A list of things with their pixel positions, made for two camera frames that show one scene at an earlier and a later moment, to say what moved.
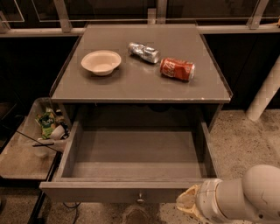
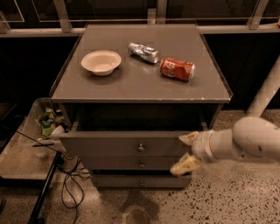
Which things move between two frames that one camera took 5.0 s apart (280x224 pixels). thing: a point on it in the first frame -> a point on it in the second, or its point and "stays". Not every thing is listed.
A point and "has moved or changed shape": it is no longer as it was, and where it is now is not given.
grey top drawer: (108, 162) has moved or changed shape
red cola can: (175, 67) stays
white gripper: (206, 197) -> (200, 145)
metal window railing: (155, 16) stays
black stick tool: (45, 144) stays
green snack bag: (46, 121) stays
